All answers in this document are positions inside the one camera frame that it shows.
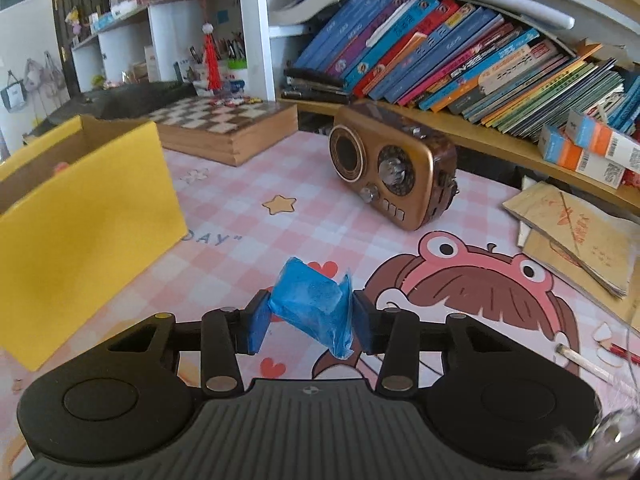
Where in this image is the blue plastic packet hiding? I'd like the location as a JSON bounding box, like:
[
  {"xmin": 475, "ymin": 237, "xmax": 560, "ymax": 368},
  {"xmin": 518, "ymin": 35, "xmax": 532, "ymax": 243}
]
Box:
[{"xmin": 268, "ymin": 257, "xmax": 354, "ymax": 360}]

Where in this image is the pink checkered tablecloth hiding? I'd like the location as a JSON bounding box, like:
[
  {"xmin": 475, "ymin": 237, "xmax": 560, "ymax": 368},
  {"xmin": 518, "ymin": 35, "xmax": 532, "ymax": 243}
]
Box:
[{"xmin": 1, "ymin": 132, "xmax": 639, "ymax": 479}]

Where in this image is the white cartoon desk mat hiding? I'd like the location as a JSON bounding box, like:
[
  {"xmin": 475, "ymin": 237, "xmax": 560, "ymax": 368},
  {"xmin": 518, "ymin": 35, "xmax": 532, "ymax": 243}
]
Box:
[{"xmin": 309, "ymin": 228, "xmax": 640, "ymax": 411}]

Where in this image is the brown retro radio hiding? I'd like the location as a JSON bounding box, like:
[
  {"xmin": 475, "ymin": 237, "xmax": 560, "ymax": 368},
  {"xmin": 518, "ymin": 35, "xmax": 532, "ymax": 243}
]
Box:
[{"xmin": 329, "ymin": 101, "xmax": 458, "ymax": 231}]

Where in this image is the yellow cardboard box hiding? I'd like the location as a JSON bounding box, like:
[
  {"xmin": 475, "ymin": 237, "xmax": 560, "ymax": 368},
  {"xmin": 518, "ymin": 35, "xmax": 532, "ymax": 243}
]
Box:
[{"xmin": 1, "ymin": 115, "xmax": 186, "ymax": 372}]

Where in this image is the wooden chess board box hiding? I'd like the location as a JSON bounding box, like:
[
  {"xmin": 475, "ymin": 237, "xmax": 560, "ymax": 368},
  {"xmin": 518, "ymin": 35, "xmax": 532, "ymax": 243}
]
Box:
[{"xmin": 149, "ymin": 96, "xmax": 298, "ymax": 167}]

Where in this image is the brown paper envelopes stack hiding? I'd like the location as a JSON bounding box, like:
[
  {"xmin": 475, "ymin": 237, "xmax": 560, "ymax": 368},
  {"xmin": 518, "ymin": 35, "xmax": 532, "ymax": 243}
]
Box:
[{"xmin": 503, "ymin": 182, "xmax": 639, "ymax": 328}]

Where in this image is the black electronic keyboard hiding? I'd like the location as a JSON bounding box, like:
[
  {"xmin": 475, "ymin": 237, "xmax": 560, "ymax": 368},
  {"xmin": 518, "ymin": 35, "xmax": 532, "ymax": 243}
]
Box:
[{"xmin": 29, "ymin": 81, "xmax": 196, "ymax": 136}]

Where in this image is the red tassel ornament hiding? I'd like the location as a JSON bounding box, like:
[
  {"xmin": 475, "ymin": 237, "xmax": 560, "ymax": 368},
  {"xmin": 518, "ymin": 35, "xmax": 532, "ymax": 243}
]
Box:
[{"xmin": 202, "ymin": 23, "xmax": 222, "ymax": 91}]

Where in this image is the black stapler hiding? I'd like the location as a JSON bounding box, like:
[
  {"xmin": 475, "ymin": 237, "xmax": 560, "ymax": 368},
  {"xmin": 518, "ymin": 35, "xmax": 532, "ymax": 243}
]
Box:
[{"xmin": 280, "ymin": 67, "xmax": 352, "ymax": 105}]

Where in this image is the white green lid jar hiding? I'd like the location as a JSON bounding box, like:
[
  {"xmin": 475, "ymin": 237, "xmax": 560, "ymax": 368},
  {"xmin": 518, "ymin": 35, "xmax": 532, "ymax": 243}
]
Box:
[{"xmin": 227, "ymin": 60, "xmax": 248, "ymax": 94}]

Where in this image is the orange white medicine box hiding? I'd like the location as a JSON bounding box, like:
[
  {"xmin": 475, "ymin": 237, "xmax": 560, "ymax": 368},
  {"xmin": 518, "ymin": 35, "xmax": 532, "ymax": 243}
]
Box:
[{"xmin": 565, "ymin": 110, "xmax": 640, "ymax": 172}]

